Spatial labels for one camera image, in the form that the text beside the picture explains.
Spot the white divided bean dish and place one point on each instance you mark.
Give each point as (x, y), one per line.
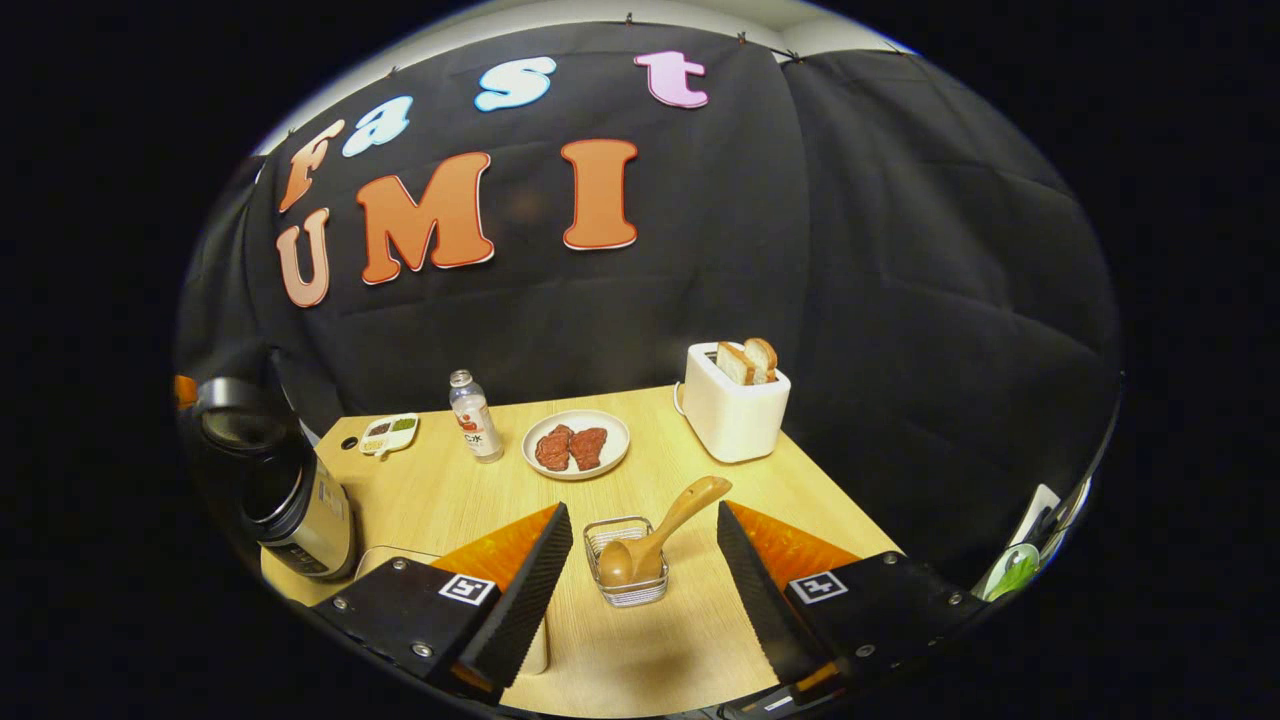
(388, 435)

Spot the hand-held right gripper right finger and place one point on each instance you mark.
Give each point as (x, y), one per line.
(760, 590)

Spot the white toaster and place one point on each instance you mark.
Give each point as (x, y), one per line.
(735, 415)

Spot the wooden spoon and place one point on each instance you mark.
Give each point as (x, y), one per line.
(690, 505)

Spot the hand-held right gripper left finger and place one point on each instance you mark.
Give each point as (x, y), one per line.
(520, 600)

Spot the toast bread slice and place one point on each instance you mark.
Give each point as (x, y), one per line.
(735, 365)
(763, 358)

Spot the clear plastic rice container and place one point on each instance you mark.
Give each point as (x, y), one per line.
(536, 650)

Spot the black rice cooker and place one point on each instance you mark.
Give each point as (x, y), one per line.
(290, 500)

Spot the clear drink bottle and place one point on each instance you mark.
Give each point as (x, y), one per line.
(478, 420)

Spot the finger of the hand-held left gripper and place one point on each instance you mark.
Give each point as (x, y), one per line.
(185, 390)

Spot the black backdrop cloth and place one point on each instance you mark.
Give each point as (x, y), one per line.
(800, 250)

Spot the white round plate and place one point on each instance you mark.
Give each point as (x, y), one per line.
(575, 420)

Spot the white flat object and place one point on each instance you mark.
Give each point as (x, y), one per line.
(1035, 510)

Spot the green rounded object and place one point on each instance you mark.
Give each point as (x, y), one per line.
(1012, 572)

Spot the brown meat piece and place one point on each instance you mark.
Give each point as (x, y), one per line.
(553, 448)
(589, 447)

